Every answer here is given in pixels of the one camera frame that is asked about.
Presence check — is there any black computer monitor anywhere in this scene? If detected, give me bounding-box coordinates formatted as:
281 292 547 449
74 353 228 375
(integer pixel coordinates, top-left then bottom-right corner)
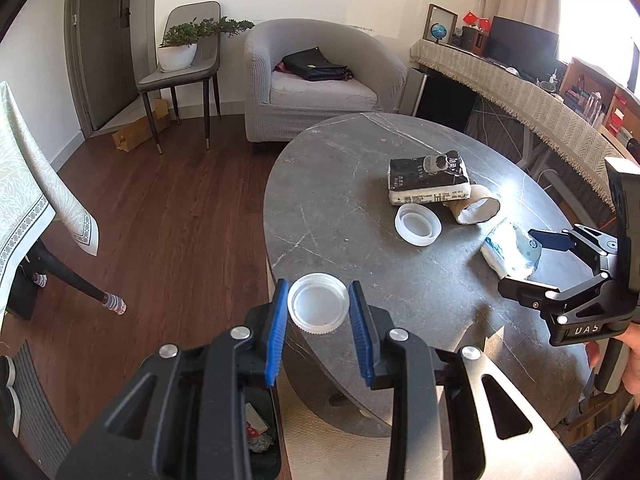
484 16 559 79

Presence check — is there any black handbag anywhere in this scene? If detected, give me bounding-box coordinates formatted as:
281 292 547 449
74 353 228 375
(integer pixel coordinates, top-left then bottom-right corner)
280 47 354 82

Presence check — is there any dark green trash bin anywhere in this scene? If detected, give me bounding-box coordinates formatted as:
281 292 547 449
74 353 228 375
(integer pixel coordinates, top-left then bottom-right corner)
244 387 282 480

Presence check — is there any round grey marble coffee table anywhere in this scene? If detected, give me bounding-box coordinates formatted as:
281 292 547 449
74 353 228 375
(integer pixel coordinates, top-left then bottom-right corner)
264 113 590 425

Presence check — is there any black dining table leg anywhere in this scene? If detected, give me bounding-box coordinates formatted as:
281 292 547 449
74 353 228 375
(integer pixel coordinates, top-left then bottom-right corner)
27 240 127 315

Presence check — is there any grey door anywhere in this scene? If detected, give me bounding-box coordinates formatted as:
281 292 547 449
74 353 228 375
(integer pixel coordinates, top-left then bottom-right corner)
63 0 156 138

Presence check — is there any wooden picture frame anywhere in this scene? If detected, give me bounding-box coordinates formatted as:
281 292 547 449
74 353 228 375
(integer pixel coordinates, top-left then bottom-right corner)
423 3 458 44

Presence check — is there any white potted bonsai plant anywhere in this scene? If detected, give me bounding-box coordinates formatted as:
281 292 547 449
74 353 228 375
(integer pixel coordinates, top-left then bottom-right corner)
157 16 255 73

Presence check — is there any cardboard box on floor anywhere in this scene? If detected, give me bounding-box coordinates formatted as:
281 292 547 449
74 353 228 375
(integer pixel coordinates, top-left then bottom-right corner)
112 99 170 153

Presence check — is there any black tissue pack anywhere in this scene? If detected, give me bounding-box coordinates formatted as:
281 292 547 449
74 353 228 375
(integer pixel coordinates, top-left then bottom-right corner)
387 150 471 205

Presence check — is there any grey armchair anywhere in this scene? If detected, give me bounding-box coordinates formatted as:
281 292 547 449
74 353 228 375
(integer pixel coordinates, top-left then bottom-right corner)
244 18 407 143

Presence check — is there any cardboard tape roll core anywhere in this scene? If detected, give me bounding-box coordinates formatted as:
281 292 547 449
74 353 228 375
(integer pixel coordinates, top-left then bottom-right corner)
446 184 501 226

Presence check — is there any beige lace desk runner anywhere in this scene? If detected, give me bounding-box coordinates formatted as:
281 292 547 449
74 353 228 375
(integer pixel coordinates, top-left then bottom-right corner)
410 39 620 207

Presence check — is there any large white plastic lid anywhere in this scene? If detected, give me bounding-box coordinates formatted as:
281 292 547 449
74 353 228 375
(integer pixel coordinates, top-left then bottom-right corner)
394 204 442 247

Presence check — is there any white patterned tablecloth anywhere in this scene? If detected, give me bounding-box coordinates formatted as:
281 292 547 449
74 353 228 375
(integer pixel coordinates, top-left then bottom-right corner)
0 82 99 310

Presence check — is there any grey striped door mat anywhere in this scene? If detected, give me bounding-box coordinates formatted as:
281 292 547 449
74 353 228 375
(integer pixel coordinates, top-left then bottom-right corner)
13 342 72 479

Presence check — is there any small white plastic lid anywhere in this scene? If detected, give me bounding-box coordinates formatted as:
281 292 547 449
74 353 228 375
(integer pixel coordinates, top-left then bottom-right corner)
288 273 349 335

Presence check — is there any blue white tissue pack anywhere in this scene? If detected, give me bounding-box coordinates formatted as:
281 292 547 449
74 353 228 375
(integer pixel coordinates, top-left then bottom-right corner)
480 219 542 280

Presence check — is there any small blue globe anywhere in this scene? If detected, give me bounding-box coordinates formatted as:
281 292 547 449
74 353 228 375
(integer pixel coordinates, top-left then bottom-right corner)
430 23 448 44

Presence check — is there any person's right hand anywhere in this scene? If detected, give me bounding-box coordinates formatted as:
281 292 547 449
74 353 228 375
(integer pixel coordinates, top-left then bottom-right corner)
582 322 639 399

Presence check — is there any black camera box with screen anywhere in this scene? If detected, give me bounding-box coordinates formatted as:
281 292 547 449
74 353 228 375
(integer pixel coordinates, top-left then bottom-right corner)
604 157 640 292

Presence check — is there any grey dining chair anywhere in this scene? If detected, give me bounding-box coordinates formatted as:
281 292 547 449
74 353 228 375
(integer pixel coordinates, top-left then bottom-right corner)
137 0 221 154

